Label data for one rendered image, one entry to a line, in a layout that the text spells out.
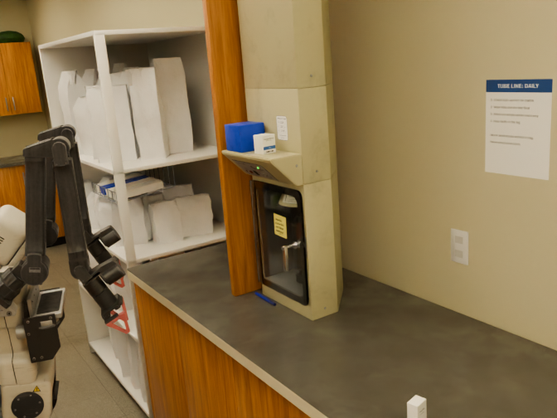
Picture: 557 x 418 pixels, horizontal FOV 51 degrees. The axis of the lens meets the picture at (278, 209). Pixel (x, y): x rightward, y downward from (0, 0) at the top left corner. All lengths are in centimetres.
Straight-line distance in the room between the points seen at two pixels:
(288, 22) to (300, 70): 14
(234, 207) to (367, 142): 56
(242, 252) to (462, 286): 80
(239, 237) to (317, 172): 47
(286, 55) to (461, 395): 109
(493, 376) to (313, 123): 90
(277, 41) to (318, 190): 48
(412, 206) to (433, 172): 17
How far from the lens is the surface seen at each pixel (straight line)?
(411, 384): 167
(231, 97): 214
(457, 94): 195
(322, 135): 190
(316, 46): 188
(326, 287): 202
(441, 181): 203
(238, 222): 220
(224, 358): 207
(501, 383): 171
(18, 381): 224
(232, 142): 200
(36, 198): 189
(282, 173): 183
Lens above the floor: 181
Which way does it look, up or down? 14 degrees down
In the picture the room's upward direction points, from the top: 4 degrees counter-clockwise
